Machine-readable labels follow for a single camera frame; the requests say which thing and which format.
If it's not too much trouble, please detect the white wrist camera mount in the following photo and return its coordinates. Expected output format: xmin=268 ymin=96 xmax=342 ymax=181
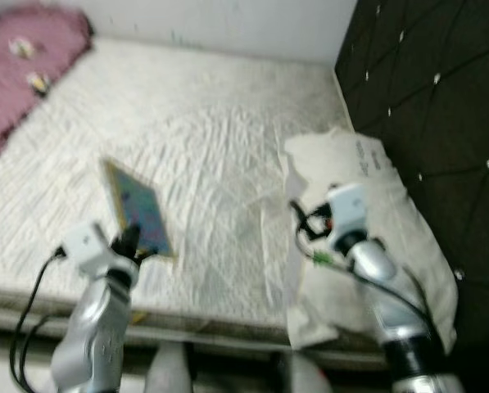
xmin=61 ymin=221 xmax=114 ymax=275
xmin=326 ymin=183 xmax=368 ymax=234

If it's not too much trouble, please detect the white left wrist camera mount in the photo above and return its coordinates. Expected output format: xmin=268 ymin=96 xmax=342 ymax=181
xmin=61 ymin=221 xmax=114 ymax=275

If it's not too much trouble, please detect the beige printed pillow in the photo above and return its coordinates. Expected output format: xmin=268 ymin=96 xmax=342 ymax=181
xmin=283 ymin=129 xmax=460 ymax=355

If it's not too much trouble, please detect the silver robot leg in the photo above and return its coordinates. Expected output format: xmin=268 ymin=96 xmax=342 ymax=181
xmin=146 ymin=342 xmax=194 ymax=393
xmin=289 ymin=352 xmax=331 ymax=393

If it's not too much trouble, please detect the silver robot left leg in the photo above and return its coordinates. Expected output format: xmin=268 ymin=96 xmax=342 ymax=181
xmin=146 ymin=342 xmax=194 ymax=393

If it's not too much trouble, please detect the blue yellow picture book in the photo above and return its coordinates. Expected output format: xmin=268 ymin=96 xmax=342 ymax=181
xmin=101 ymin=158 xmax=178 ymax=260

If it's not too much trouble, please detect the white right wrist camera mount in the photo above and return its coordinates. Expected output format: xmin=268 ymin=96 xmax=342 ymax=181
xmin=326 ymin=183 xmax=368 ymax=234

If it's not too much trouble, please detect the white patterned mattress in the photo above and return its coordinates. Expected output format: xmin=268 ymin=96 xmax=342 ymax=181
xmin=0 ymin=37 xmax=392 ymax=349

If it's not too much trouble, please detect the purple cartoon print quilt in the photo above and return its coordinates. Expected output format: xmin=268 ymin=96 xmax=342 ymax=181
xmin=0 ymin=4 xmax=93 ymax=160

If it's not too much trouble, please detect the dark tufted headboard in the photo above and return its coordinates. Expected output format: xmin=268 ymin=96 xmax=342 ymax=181
xmin=334 ymin=0 xmax=489 ymax=361

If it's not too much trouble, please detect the dark bed base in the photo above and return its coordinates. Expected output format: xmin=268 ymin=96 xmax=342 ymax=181
xmin=0 ymin=323 xmax=392 ymax=369

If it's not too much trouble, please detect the silver robot right leg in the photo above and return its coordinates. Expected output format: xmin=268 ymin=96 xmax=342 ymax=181
xmin=289 ymin=352 xmax=331 ymax=393

